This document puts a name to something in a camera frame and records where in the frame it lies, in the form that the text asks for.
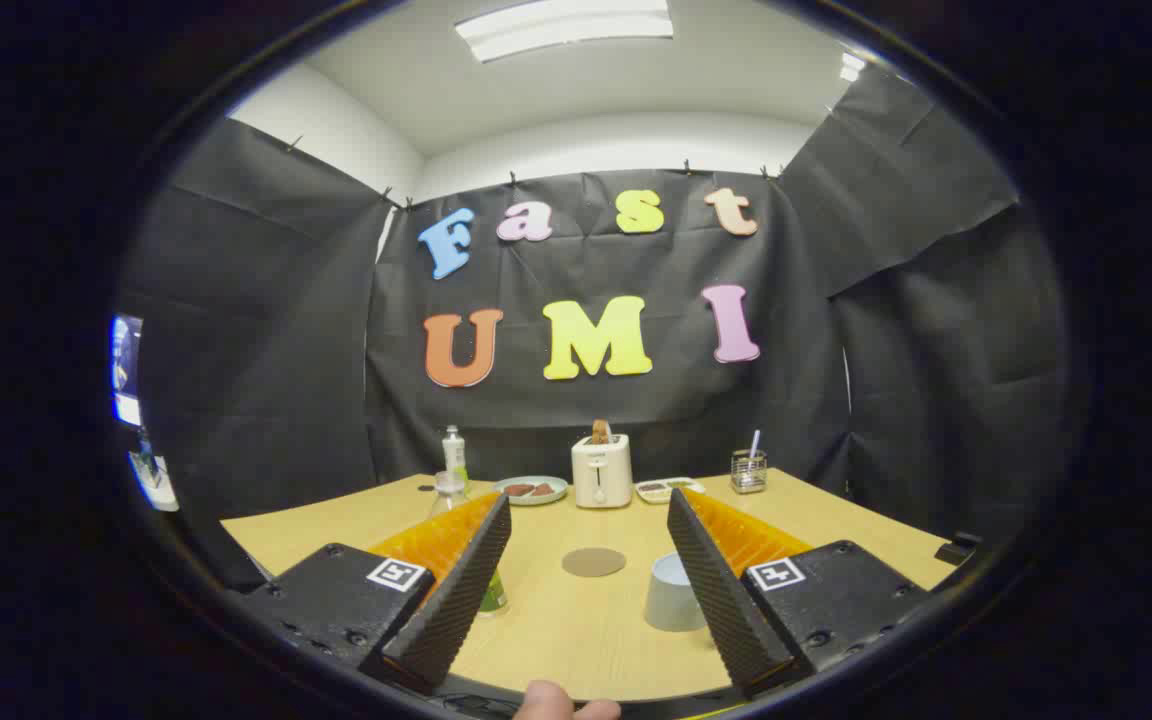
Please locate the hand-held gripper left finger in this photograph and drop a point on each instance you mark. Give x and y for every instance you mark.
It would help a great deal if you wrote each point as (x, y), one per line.
(456, 600)

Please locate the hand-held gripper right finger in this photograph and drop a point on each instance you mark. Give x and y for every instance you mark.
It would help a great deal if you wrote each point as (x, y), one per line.
(721, 600)

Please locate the pale blue cup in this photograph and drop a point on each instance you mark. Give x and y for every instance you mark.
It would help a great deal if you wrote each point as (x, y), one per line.
(671, 600)

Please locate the clear green label juice bottle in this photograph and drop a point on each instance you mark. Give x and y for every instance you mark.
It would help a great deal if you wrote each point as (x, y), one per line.
(448, 495)

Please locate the round brown coaster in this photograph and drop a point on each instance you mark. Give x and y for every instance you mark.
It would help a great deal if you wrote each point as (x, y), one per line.
(593, 562)

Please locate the white capped drink bottle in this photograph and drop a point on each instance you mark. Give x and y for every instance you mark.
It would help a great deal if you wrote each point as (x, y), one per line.
(454, 455)

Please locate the white rectangular tray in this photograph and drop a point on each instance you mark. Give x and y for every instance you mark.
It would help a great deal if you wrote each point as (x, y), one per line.
(658, 494)

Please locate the wooden table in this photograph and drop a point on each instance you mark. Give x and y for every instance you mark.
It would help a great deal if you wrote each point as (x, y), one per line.
(576, 630)

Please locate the pale green round plate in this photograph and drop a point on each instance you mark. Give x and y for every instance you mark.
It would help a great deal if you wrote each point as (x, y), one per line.
(533, 498)

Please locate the white toaster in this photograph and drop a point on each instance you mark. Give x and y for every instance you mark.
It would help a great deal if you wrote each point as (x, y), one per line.
(602, 475)

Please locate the brown bread slice in toaster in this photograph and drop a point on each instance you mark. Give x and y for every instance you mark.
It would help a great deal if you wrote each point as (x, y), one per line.
(600, 433)

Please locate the black table clamp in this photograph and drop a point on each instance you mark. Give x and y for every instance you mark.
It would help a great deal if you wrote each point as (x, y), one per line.
(958, 549)

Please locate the white device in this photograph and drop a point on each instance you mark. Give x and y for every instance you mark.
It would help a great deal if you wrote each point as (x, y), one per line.
(154, 480)

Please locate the black backdrop cloth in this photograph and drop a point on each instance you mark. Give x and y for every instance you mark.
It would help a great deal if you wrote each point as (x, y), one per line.
(266, 330)

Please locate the computer monitor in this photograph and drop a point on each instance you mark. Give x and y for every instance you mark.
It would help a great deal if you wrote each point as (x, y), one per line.
(126, 370)

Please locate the small ceiling light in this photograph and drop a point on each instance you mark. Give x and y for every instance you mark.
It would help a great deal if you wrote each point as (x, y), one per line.
(851, 66)

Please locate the long ceiling light panel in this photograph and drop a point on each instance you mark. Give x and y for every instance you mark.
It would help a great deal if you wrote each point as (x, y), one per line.
(564, 27)

